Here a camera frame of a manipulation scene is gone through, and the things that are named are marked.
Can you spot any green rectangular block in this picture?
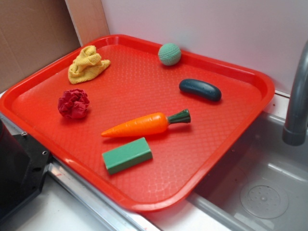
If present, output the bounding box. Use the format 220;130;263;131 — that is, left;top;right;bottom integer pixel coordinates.
102;138;153;175

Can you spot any orange plastic carrot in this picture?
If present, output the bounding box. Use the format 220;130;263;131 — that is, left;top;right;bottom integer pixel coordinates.
101;109;191;138

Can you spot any grey faucet spout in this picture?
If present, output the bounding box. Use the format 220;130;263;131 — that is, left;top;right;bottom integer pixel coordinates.
282;44;308;146

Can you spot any dark green plastic pickle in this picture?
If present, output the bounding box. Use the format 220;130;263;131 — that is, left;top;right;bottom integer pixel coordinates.
179;78;222;102

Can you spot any grey plastic sink basin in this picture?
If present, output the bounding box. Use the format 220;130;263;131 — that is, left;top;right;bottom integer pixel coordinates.
147;113;308;231

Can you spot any brown cardboard panel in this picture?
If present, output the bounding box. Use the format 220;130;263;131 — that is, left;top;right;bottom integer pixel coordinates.
0;0;80;92

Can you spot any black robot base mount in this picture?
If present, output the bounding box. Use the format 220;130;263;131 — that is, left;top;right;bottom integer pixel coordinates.
0;122;51;223

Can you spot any green textured ball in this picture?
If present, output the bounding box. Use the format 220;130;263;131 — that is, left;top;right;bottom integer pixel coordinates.
158;43;181;66

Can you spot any red crumpled cloth ball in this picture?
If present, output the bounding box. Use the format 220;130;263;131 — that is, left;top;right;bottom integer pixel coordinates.
58;89;90;119

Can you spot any yellow crumpled cloth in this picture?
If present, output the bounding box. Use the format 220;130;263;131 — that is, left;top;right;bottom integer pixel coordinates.
68;45;111;85

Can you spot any red plastic tray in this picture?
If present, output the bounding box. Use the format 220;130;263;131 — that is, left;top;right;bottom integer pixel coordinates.
0;35;275;212

